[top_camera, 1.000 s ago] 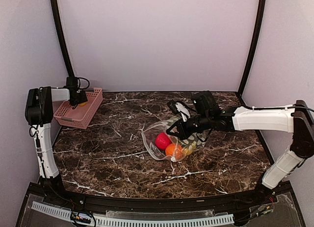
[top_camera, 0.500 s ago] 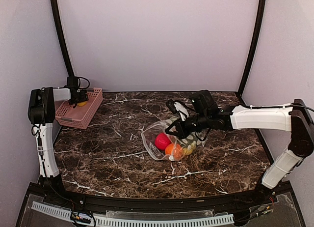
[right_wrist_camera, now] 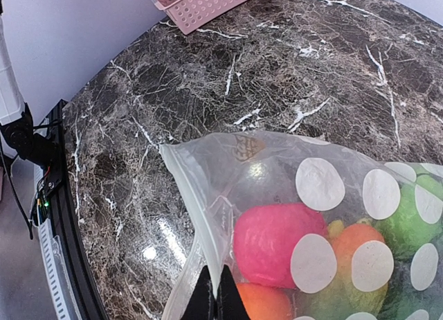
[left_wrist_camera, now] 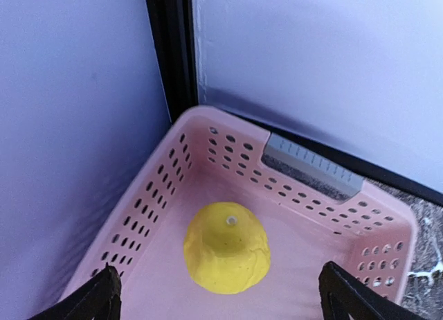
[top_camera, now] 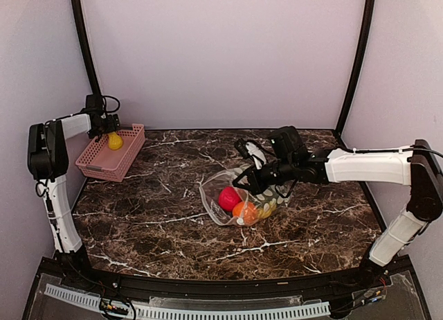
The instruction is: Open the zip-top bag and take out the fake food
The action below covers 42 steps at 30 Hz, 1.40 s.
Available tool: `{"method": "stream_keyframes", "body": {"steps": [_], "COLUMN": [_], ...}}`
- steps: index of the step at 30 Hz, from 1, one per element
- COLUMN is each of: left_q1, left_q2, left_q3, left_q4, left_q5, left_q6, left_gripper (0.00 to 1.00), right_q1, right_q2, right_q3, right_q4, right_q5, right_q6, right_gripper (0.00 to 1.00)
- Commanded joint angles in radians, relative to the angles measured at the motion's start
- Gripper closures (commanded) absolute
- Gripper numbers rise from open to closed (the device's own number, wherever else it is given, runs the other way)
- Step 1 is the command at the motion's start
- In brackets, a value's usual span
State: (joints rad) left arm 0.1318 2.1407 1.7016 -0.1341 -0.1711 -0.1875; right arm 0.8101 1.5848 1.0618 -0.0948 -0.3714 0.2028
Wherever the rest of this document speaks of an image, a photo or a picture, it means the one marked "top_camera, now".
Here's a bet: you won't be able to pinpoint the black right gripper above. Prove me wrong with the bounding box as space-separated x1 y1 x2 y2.
233 156 296 195

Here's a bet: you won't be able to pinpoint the yellow fake lemon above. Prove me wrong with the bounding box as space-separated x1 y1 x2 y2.
108 132 123 150

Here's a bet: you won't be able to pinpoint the orange fake orange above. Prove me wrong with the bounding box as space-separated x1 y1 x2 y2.
232 202 258 224

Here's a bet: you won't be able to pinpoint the red fake apple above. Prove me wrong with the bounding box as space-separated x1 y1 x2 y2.
218 186 242 212

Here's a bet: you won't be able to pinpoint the yellow fake banana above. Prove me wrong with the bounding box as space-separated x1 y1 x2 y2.
257 199 277 220

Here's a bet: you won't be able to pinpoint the clear polka dot zip bag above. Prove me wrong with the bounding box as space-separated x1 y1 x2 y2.
199 165 291 226

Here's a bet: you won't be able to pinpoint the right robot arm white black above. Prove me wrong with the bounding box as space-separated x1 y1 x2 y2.
233 126 442 288

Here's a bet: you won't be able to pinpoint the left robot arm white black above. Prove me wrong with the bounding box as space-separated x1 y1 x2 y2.
27 94 121 260

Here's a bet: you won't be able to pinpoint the pink perforated plastic basket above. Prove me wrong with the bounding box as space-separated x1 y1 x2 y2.
75 123 145 182

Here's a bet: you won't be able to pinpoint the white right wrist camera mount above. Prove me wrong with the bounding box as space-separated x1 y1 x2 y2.
246 141 267 170

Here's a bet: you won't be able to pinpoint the left black frame post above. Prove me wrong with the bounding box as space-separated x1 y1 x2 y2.
69 0 111 125

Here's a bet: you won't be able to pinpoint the black frame post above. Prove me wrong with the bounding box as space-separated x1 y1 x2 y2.
334 0 375 139
69 0 111 125

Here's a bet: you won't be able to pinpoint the white slotted cable duct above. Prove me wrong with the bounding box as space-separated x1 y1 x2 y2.
44 283 331 320

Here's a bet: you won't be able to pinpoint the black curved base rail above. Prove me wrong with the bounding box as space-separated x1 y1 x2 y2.
41 254 413 302

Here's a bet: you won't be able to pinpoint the right black frame post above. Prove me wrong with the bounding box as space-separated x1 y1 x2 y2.
334 0 375 139

